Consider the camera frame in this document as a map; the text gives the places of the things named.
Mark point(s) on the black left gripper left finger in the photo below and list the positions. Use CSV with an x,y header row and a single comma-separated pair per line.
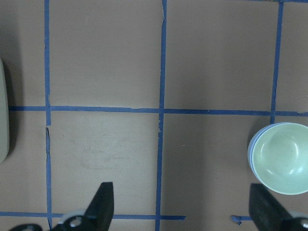
x,y
97,217

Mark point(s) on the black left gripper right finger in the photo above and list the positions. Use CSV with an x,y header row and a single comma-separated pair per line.
x,y
269,215

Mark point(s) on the green bowl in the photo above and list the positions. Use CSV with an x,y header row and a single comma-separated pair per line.
x,y
280,159

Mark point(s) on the blue bowl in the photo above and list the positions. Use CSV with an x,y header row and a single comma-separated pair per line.
x,y
252,143

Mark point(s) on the beige chrome toaster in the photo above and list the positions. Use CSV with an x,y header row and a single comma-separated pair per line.
x,y
4,116

